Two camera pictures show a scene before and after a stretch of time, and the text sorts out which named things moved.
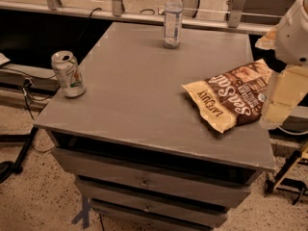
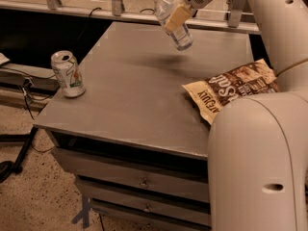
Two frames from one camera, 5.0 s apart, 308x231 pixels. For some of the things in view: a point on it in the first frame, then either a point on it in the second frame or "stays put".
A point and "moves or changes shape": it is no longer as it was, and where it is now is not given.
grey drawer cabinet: (144, 154) stays put
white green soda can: (68, 72) stays put
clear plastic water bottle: (173, 10) moves or changes shape
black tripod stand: (7, 167) stays put
